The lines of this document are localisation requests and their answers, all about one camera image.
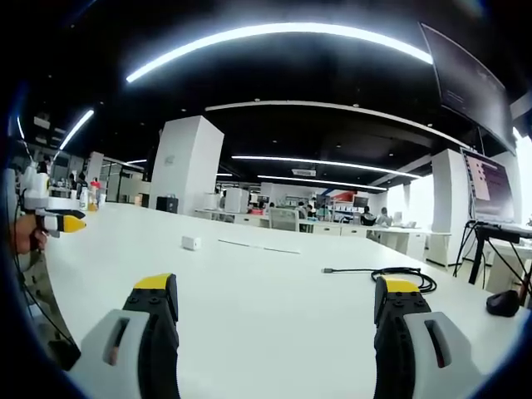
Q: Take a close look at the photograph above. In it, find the white desk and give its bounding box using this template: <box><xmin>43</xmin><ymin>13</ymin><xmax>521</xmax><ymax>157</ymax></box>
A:
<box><xmin>41</xmin><ymin>201</ymin><xmax>532</xmax><ymax>399</ymax></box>

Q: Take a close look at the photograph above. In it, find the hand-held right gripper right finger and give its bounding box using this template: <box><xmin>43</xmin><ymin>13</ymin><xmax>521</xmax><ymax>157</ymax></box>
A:
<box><xmin>372</xmin><ymin>276</ymin><xmax>485</xmax><ymax>399</ymax></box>

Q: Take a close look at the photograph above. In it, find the thin white strip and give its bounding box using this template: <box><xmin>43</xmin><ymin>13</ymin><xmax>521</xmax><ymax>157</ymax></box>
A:
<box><xmin>217</xmin><ymin>238</ymin><xmax>302</xmax><ymax>254</ymax></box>

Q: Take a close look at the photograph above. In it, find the white square pillar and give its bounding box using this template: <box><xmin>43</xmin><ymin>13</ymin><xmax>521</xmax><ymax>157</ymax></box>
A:
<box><xmin>148</xmin><ymin>115</ymin><xmax>225</xmax><ymax>216</ymax></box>

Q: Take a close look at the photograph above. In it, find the black computer mouse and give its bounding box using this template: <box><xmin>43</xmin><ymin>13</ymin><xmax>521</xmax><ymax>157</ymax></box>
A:
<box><xmin>485</xmin><ymin>289</ymin><xmax>520</xmax><ymax>318</ymax></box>

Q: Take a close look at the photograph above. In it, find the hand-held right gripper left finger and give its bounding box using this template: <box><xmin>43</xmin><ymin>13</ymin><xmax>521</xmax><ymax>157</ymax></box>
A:
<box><xmin>68</xmin><ymin>273</ymin><xmax>180</xmax><ymax>399</ymax></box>

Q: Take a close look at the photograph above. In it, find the long ceiling light strip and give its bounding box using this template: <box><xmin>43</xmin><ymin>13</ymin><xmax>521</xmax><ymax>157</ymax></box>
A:
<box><xmin>126</xmin><ymin>22</ymin><xmax>434</xmax><ymax>83</ymax></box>

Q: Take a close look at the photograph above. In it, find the laptop with lit screen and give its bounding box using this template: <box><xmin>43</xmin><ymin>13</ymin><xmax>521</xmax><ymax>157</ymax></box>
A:
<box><xmin>460</xmin><ymin>146</ymin><xmax>532</xmax><ymax>234</ymax></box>

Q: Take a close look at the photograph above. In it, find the black Type-C cable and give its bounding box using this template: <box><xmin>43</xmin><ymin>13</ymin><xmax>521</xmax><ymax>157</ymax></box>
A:
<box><xmin>321</xmin><ymin>267</ymin><xmax>438</xmax><ymax>293</ymax></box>

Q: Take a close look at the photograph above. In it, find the grey office chair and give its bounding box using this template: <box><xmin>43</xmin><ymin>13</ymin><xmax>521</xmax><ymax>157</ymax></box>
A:
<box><xmin>268</xmin><ymin>207</ymin><xmax>301</xmax><ymax>232</ymax></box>

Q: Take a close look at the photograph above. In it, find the black box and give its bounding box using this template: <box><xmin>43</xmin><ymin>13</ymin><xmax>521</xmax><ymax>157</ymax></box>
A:
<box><xmin>155</xmin><ymin>195</ymin><xmax>180</xmax><ymax>214</ymax></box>

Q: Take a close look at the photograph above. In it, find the large dark monitor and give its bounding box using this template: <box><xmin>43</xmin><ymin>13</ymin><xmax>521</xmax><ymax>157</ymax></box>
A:
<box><xmin>419</xmin><ymin>22</ymin><xmax>519</xmax><ymax>155</ymax></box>

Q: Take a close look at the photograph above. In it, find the person's left hand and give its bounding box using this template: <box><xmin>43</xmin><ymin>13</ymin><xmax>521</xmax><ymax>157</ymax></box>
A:
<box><xmin>10</xmin><ymin>214</ymin><xmax>49</xmax><ymax>254</ymax></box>

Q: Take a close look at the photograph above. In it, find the black laptop stand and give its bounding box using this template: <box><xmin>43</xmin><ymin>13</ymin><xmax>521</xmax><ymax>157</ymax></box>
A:
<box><xmin>452</xmin><ymin>219</ymin><xmax>532</xmax><ymax>308</ymax></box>

